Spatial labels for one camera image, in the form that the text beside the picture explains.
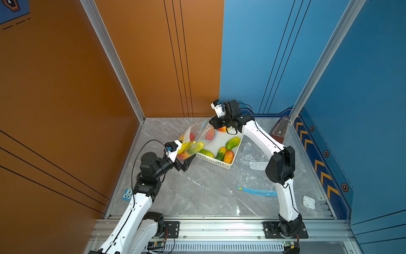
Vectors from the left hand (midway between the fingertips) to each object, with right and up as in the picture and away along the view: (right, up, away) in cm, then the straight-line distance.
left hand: (187, 146), depth 73 cm
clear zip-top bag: (+36, -19, +18) cm, 44 cm away
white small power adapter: (+62, -30, +8) cm, 70 cm away
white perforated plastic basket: (+19, -6, +23) cm, 31 cm away
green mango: (+26, 0, +27) cm, 37 cm away
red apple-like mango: (+22, -8, +20) cm, 31 cm away
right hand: (+12, +13, +17) cm, 24 cm away
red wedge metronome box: (+55, +8, +26) cm, 62 cm away
